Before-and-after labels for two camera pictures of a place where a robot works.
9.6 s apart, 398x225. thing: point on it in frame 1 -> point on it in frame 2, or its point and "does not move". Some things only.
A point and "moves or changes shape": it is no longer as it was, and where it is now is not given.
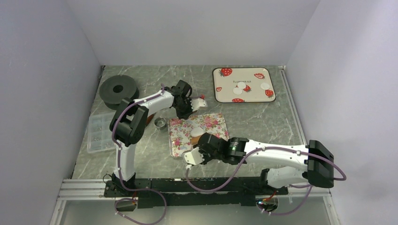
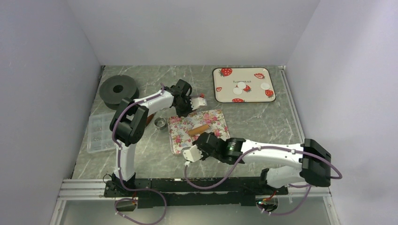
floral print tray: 179,134 does not move
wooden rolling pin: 195,140 moves or changes shape
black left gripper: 185,116 does not move
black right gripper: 207,159 does not move
